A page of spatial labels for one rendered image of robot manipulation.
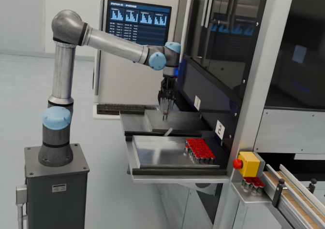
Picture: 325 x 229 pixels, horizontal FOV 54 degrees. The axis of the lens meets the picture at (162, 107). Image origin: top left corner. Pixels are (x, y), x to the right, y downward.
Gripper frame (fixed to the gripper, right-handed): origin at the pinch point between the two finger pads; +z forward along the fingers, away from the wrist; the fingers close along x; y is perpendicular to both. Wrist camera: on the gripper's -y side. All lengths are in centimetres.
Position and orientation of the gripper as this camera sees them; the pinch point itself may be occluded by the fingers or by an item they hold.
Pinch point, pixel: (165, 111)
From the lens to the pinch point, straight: 162.4
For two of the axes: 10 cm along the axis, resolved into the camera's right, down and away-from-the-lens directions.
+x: 9.8, 0.4, 1.8
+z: -1.0, 9.4, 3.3
